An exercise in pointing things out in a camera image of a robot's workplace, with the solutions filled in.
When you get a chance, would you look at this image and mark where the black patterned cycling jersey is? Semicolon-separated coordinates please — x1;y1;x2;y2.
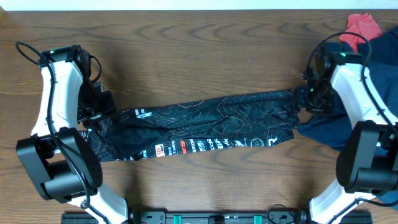
80;90;299;162

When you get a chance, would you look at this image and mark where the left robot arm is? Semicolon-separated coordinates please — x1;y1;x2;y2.
16;42;134;223

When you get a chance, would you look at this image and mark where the navy blue garment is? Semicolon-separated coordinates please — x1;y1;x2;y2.
295;26;398;212

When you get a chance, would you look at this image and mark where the red cloth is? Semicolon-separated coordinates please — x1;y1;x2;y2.
339;13;382;53

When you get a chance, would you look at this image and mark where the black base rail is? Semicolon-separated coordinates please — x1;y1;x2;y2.
61;210;373;224

